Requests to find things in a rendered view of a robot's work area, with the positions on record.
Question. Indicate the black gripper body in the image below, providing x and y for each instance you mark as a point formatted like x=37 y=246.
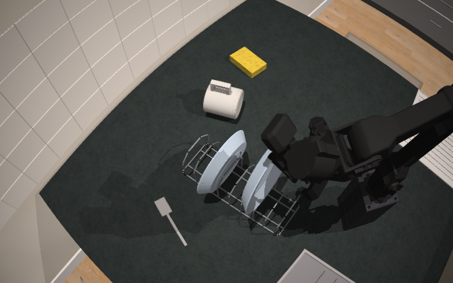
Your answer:
x=279 y=136

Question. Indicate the grey metal dish rack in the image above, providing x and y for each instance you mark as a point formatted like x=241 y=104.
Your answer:
x=241 y=177

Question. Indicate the white round plate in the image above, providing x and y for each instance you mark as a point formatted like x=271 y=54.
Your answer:
x=231 y=150
x=261 y=181

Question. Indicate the yellow sponge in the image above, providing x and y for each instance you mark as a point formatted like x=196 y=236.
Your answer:
x=248 y=62

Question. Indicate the grey mug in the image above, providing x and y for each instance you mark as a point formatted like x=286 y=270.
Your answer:
x=223 y=102

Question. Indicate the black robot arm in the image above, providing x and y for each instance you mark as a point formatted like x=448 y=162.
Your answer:
x=372 y=141

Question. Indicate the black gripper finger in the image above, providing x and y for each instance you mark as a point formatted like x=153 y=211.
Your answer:
x=286 y=172
x=277 y=159

